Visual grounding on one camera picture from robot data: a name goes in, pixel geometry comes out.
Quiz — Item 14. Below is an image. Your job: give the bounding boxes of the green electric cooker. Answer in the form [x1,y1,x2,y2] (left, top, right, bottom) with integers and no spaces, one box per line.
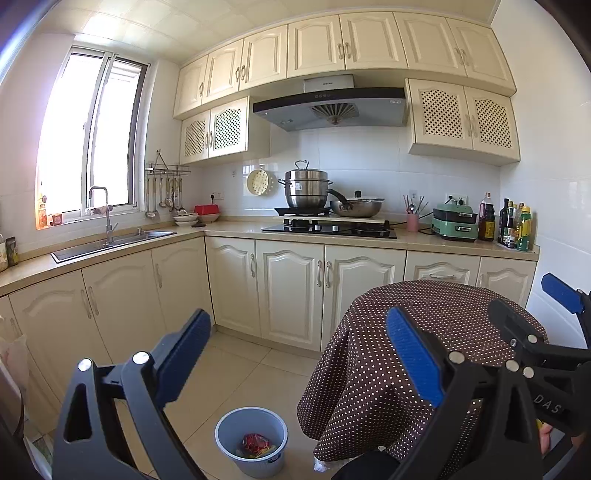
[431,199,479,243]

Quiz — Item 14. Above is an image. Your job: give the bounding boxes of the cluster of condiment bottles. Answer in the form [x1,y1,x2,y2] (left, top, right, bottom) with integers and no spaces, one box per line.
[499,198,533,252]

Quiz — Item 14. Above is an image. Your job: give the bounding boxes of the black gas stove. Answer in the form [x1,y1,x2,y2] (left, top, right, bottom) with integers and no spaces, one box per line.
[261,217,398,240]

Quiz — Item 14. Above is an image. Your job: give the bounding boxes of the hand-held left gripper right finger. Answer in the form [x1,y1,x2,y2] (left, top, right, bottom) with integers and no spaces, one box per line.
[385,305,541,480]

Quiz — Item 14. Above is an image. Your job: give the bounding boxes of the blue plastic bucket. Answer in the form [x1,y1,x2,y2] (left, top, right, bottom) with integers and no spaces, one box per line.
[215,407,289,478]

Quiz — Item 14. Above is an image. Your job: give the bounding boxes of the kitchen window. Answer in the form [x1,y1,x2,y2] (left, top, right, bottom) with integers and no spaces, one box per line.
[37,45,149,232]

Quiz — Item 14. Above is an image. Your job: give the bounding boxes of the grey range hood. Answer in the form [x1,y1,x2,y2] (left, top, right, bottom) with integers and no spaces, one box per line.
[252,74,408,132]

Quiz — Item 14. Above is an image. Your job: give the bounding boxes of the stainless steel steamer pot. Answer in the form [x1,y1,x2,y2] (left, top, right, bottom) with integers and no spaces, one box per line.
[277,159,334,210]

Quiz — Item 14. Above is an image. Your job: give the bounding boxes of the cream round steamer plate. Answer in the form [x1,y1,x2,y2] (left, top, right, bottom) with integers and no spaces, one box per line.
[246,168,278,197]

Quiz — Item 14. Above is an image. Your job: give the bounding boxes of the cream wall cabinets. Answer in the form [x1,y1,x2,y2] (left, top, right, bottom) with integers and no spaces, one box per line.
[173,11,517,121]

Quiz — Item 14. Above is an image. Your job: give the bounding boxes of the crushed red drink can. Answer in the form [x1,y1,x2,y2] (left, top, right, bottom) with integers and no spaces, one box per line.
[242,433,271,455]

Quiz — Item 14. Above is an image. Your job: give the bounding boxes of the large dark sauce bottle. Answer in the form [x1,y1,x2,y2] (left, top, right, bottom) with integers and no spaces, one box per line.
[478,192,496,242]

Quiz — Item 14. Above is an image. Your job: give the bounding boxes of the metal wall utensil rack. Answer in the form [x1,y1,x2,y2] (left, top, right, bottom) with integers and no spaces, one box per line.
[145,150,192,178]

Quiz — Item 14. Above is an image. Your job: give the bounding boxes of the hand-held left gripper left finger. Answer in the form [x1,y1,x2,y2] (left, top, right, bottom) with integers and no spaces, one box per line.
[52,308,212,480]

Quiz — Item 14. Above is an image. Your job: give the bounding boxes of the brown polka-dot tablecloth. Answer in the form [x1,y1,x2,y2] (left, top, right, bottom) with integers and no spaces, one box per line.
[295,279,550,462]

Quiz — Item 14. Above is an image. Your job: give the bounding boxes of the steel sink faucet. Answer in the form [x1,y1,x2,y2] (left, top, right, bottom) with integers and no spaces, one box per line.
[88,186,118,245]

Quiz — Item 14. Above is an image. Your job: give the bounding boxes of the steel wok with lid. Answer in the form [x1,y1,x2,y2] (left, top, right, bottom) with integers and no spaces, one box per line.
[327,190,385,219]

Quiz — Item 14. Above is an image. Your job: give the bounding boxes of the person's right hand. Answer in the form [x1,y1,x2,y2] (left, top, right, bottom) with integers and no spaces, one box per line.
[537,421,557,457]

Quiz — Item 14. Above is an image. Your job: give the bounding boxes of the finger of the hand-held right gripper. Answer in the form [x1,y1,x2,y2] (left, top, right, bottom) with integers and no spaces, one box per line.
[488,299,555,367]
[541,272,591,349]

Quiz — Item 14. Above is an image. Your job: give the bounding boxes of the cream lattice door cabinet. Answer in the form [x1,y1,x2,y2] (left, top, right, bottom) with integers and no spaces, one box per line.
[405,78,522,167]
[180,96,271,165]

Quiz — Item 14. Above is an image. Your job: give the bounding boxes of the stainless steel sink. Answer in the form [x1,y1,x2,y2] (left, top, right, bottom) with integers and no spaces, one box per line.
[51,230,177,264]

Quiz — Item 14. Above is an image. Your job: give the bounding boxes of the hanging kitchen utensils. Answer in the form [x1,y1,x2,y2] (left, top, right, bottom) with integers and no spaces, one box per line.
[145,175,188,220]

